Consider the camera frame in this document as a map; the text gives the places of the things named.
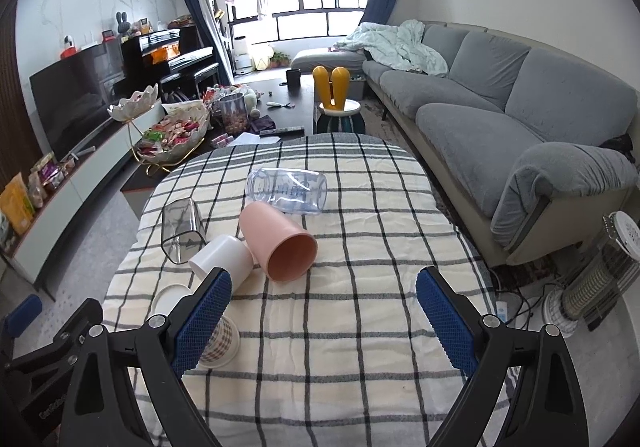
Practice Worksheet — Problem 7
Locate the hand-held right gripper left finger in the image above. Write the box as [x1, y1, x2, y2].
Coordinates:
[62, 267, 234, 447]

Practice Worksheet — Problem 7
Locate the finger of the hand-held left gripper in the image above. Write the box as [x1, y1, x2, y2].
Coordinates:
[4, 298, 104, 380]
[0, 294, 45, 345]

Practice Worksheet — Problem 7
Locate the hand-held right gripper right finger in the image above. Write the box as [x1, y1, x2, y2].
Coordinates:
[415, 266, 590, 447]

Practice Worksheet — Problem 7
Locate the pink cup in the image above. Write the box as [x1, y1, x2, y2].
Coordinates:
[238, 202, 319, 283]

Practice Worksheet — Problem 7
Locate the plaid paper cup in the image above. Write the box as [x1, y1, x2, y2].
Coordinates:
[153, 283, 242, 369]

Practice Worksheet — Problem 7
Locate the white cup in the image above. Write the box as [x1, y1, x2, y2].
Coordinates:
[188, 234, 255, 291]

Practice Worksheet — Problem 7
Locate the clear grey square cup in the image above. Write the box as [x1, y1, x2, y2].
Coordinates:
[160, 198, 208, 265]

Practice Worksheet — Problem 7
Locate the white power strip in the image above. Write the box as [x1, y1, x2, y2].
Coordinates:
[494, 294, 521, 329]

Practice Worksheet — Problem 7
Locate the checked tablecloth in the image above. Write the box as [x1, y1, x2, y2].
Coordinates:
[97, 131, 522, 447]

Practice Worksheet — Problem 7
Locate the orange snack bag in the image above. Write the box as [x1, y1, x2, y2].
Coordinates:
[0, 174, 37, 236]

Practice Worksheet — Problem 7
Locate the electric heater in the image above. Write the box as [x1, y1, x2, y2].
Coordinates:
[542, 211, 640, 339]

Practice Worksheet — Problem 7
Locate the clear blue bottle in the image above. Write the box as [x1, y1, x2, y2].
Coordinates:
[244, 166, 329, 216]

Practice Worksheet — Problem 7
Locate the white television cabinet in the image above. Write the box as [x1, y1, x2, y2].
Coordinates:
[0, 119, 167, 301]

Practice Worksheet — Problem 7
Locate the white paper sheet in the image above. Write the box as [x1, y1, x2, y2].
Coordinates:
[233, 132, 282, 146]

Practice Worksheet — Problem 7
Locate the white tiered snack stand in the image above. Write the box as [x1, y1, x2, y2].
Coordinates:
[107, 83, 211, 178]

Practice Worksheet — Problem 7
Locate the clear snack jar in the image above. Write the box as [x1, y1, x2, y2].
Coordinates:
[218, 93, 249, 136]

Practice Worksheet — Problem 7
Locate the black television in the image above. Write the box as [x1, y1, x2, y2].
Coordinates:
[28, 44, 126, 161]

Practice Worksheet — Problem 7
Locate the plush toy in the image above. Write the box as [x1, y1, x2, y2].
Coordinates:
[242, 86, 261, 118]

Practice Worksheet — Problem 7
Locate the dark coffee table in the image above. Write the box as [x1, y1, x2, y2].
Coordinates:
[122, 79, 321, 194]

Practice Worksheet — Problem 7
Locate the grey sofa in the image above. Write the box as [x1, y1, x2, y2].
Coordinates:
[290, 19, 640, 269]

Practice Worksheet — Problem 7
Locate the black piano bench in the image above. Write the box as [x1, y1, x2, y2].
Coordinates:
[159, 64, 220, 96]

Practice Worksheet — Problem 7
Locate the yellow eared stool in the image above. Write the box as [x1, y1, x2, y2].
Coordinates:
[311, 65, 368, 134]

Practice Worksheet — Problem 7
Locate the white air purifier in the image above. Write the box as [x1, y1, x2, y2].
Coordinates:
[232, 35, 254, 76]

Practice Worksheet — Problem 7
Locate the black piano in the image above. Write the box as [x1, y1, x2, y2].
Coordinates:
[112, 24, 221, 100]

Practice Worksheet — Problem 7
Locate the pale crumpled blanket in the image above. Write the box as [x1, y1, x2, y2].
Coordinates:
[333, 19, 450, 77]

